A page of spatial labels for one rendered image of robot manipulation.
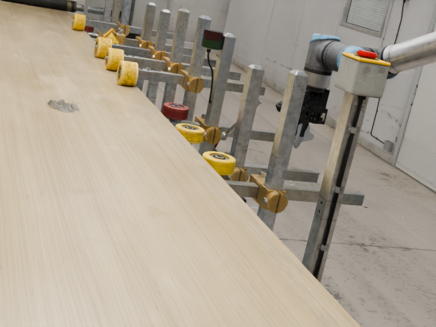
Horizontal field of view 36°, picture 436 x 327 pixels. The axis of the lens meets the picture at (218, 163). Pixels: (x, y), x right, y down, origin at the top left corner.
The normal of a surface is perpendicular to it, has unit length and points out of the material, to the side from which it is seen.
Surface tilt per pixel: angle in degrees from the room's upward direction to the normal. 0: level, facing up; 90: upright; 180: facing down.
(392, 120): 90
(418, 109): 90
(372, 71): 90
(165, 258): 0
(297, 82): 90
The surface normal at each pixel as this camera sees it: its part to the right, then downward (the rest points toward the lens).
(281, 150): 0.31, 0.33
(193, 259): 0.19, -0.94
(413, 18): -0.94, -0.11
